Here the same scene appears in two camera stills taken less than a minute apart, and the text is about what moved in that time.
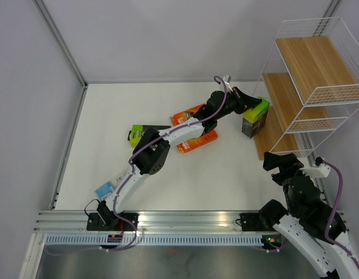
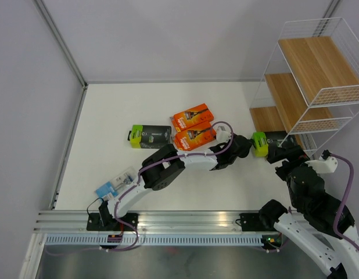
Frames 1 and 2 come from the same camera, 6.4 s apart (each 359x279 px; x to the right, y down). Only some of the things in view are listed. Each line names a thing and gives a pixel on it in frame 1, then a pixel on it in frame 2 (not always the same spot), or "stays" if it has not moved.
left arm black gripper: x=243 y=101 to x=244 y=153
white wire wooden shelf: x=313 y=79 stays
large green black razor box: x=254 y=120 to x=261 y=140
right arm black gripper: x=286 y=163 to x=275 y=153
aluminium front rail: x=60 y=222 stays
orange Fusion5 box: x=208 y=136 stays
